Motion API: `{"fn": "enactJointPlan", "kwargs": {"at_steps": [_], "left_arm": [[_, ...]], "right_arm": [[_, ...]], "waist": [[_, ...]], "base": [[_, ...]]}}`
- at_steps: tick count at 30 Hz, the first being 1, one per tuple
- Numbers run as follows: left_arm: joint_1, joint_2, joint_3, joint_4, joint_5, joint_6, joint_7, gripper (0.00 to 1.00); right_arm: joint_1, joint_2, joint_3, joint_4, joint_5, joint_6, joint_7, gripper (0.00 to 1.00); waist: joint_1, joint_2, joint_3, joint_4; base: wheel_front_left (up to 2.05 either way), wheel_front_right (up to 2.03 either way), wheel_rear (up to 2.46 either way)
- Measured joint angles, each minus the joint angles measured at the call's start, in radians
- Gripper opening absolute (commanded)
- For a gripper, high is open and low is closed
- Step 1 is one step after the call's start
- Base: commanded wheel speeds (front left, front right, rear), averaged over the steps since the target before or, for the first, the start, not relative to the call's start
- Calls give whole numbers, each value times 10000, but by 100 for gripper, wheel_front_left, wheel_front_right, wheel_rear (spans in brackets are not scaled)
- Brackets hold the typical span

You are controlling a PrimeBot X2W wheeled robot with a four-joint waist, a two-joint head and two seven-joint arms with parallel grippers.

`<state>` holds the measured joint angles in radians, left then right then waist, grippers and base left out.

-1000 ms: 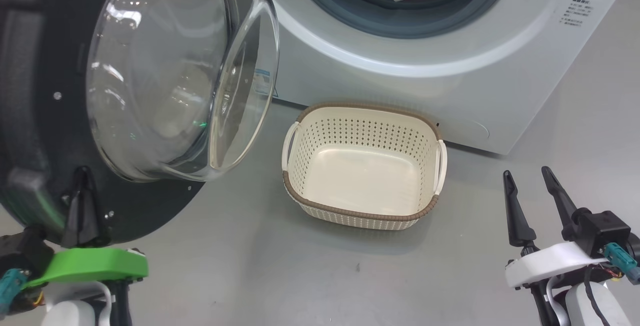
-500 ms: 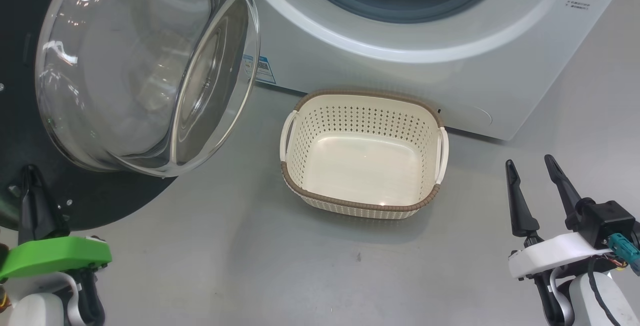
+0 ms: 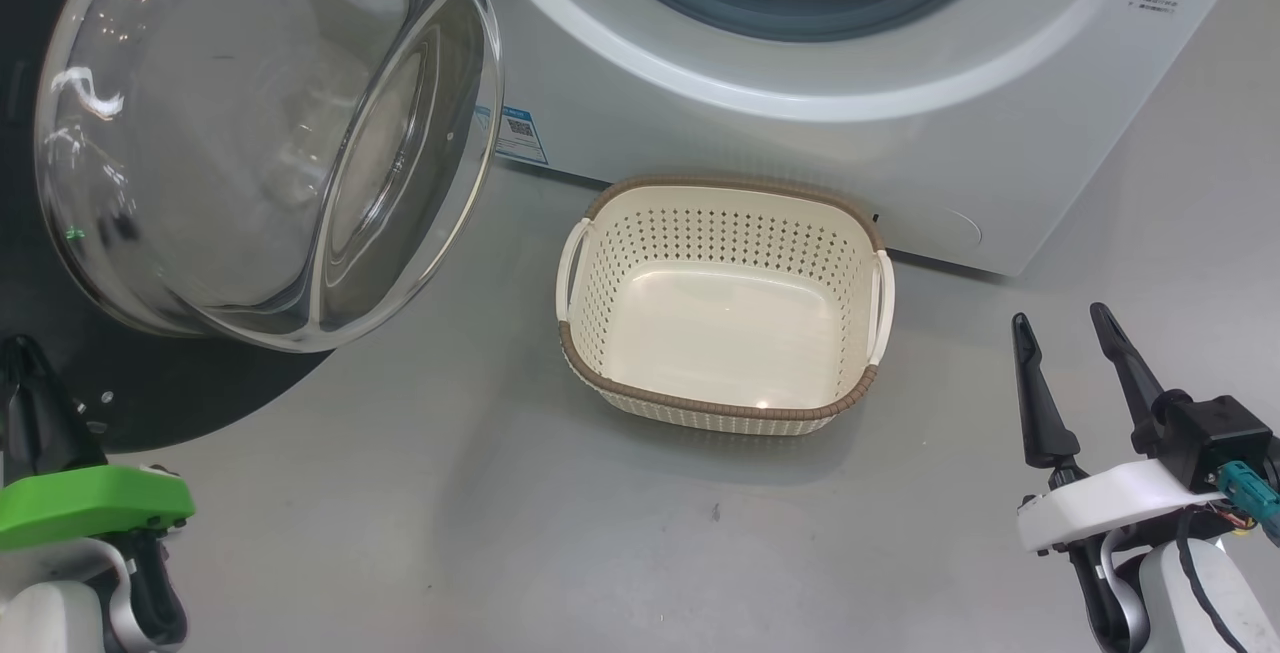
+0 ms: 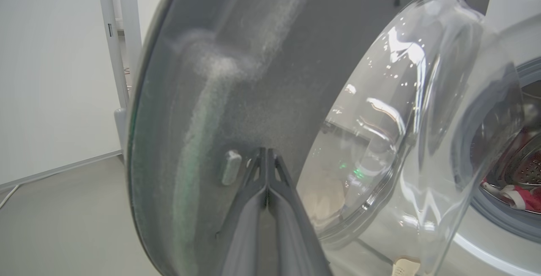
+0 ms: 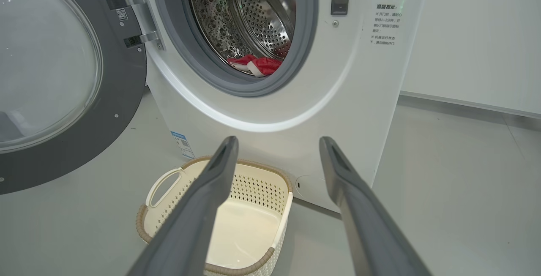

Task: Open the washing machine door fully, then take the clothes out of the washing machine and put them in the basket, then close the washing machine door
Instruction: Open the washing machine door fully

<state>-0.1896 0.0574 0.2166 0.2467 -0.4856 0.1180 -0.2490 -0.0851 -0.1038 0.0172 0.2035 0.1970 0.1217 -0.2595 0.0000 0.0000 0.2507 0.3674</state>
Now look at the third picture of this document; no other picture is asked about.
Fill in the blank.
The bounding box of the cream perforated laundry basket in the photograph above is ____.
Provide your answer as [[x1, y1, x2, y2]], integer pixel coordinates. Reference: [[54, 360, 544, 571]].
[[556, 175, 896, 436]]

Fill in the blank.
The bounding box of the teal cable connector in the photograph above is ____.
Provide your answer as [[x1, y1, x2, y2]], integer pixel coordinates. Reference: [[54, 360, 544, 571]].
[[1217, 461, 1280, 546]]

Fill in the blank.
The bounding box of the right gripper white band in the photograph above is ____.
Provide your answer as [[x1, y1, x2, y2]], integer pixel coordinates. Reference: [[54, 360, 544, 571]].
[[1012, 303, 1227, 554]]

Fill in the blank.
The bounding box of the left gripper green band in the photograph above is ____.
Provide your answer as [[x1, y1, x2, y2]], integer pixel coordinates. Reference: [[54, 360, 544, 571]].
[[0, 333, 197, 552]]

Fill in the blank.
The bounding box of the white washing machine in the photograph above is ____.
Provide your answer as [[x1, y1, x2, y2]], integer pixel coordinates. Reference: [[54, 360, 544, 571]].
[[480, 0, 1266, 277]]

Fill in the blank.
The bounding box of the glass washing machine door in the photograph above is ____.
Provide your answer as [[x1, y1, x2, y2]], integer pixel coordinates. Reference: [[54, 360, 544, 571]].
[[0, 0, 504, 454]]

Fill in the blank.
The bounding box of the blue white QR sticker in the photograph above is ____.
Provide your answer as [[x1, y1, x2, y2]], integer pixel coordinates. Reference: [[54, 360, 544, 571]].
[[496, 108, 550, 167]]

